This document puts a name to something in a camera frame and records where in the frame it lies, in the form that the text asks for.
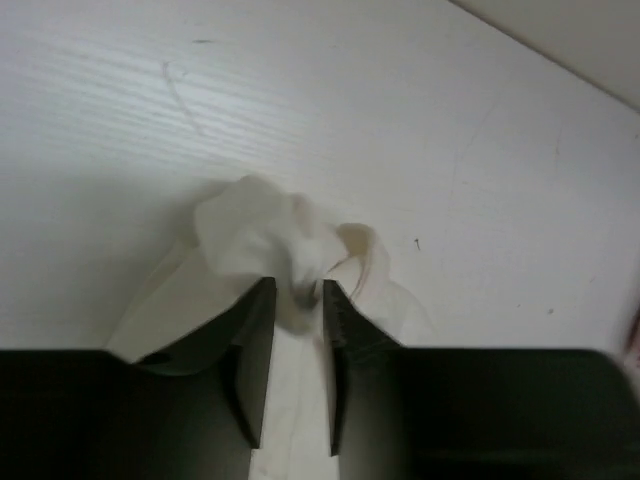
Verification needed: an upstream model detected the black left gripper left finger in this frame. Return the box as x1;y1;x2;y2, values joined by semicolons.
1;278;276;479

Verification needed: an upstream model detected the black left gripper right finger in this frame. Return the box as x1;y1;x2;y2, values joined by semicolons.
323;281;639;479

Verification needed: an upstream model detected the white t shirt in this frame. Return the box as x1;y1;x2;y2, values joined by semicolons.
107;175;435;479

